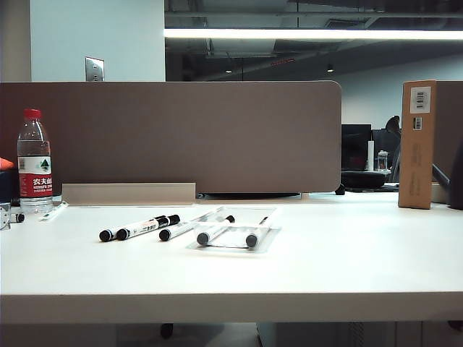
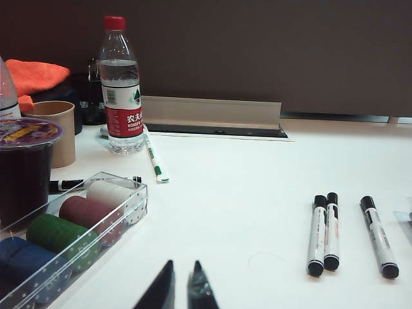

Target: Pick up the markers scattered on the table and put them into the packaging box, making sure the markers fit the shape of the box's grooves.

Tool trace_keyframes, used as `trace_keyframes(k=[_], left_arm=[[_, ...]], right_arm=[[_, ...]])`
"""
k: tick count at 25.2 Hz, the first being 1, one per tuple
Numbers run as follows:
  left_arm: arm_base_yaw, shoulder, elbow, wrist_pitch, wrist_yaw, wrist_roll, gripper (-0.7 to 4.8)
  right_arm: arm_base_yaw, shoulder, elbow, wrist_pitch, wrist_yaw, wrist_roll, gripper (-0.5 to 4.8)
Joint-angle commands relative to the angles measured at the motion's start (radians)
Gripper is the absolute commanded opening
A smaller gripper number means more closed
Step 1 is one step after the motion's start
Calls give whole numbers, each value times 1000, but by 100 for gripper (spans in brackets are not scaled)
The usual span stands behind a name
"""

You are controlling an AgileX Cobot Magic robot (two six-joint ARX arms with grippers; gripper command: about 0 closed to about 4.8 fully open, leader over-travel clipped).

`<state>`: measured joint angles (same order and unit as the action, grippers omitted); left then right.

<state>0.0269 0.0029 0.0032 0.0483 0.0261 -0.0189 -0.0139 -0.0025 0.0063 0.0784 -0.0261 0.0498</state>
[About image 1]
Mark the white marker with black cap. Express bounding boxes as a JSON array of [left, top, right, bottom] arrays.
[[196, 215, 236, 245], [158, 220, 200, 242], [116, 214, 181, 241], [245, 215, 269, 248], [98, 215, 167, 242]]

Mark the clear plastic packaging tray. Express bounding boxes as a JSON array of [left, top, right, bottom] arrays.
[[186, 205, 282, 254]]

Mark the tall brown cardboard box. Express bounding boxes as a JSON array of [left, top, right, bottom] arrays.
[[397, 79, 438, 210]]

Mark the black flat pad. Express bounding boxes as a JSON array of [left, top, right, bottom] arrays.
[[202, 192, 301, 200]]

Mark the brown desk partition panel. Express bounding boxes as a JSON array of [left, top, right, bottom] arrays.
[[432, 80, 463, 181], [0, 80, 343, 194]]

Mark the black computer monitor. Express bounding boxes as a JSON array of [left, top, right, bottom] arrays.
[[372, 129, 399, 171], [341, 124, 373, 171]]

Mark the black round cushion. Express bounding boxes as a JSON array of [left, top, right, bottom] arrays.
[[341, 170, 391, 189]]

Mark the black office chair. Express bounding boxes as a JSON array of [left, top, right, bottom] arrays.
[[385, 115, 402, 181]]

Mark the water bottle with red label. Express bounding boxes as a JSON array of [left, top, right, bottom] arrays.
[[17, 108, 54, 214]]

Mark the dark blue object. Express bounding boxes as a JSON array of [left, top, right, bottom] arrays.
[[0, 169, 21, 203]]

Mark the black round container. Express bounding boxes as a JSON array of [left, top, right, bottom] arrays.
[[447, 137, 463, 210]]

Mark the beige cable tray strip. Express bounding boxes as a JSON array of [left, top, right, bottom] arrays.
[[61, 182, 197, 206]]

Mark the metal wall switch plate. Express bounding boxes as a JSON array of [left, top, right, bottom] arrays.
[[85, 56, 105, 82]]

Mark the grey handle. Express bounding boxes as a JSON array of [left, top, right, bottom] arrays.
[[431, 163, 451, 189]]

